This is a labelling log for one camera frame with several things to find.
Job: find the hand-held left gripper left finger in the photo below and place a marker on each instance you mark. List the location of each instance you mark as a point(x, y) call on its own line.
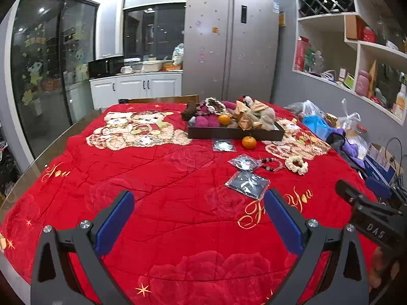
point(116, 220)

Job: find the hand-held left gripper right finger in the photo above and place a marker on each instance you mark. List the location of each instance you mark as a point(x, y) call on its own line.
point(283, 220)

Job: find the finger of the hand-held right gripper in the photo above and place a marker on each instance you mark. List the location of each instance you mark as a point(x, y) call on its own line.
point(380, 188)
point(353, 193)

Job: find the beige fluffy toy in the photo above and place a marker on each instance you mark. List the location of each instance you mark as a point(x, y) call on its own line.
point(265, 117)

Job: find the gold triangular snack packet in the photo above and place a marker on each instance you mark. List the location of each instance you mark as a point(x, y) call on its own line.
point(259, 104)
point(246, 121)
point(240, 104)

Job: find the dark rectangular box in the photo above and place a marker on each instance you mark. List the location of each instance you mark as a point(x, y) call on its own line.
point(206, 133)

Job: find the tangerine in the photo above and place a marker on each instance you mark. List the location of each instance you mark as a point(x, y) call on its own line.
point(249, 142)
point(224, 119)

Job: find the person's right hand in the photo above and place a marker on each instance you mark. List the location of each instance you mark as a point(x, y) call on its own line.
point(381, 265)

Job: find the blue white cardboard box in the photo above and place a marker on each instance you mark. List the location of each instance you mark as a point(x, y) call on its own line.
point(378, 162)

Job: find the purple cloth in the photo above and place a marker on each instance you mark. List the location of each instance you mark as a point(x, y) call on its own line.
point(348, 149)

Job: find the clear packet with dark card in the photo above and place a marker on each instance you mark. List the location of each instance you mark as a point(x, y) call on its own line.
point(248, 184)

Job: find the cream knitted scrunchie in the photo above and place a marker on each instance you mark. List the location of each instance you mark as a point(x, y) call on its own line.
point(302, 168)

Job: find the red printed blanket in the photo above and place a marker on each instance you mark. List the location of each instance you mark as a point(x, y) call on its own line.
point(159, 181)

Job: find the clear packet with silver jewellery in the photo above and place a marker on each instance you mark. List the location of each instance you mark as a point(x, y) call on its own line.
point(244, 162)

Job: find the knotted clear plastic bag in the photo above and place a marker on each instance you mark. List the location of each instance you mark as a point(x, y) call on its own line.
point(349, 117)

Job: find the patterned jar lid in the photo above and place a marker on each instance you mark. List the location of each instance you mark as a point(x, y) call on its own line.
point(331, 119)

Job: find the blue plastic bag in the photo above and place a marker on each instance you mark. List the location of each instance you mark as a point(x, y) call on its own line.
point(316, 124)

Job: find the white orange bottle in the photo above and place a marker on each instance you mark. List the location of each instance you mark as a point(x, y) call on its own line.
point(401, 101)

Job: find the magenta plush scrunchie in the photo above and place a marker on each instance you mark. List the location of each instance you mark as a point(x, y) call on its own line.
point(203, 122)

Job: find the black hair claw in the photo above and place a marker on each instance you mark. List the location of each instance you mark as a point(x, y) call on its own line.
point(245, 98)

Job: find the wooden chair back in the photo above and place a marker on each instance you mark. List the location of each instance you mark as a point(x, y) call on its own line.
point(159, 99)

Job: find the white kitchen cabinet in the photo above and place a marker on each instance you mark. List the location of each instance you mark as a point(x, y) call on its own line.
point(133, 89)

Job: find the green box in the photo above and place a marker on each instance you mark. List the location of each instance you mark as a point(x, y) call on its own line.
point(310, 60)

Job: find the red gift box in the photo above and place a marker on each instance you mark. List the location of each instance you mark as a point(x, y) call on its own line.
point(301, 54)

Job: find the white mug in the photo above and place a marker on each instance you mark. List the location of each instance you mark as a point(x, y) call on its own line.
point(126, 69)

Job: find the black microwave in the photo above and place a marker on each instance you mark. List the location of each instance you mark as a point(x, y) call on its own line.
point(105, 66)

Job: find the glass sliding door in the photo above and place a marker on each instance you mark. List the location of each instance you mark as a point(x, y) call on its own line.
point(47, 76)

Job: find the brown box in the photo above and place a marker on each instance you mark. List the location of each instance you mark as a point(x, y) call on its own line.
point(352, 27)

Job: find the plastic bag on counter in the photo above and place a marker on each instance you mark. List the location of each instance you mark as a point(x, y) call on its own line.
point(178, 54)

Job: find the silver refrigerator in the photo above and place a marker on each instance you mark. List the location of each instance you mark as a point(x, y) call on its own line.
point(232, 47)

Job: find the dark window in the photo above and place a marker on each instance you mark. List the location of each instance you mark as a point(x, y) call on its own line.
point(152, 31)

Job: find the small green frame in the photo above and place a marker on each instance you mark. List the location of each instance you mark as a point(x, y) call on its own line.
point(348, 81)

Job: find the small brown frame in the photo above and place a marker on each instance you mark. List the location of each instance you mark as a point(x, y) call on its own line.
point(342, 75)

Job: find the white wall shelf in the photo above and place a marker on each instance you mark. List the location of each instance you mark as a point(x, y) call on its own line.
point(349, 46)

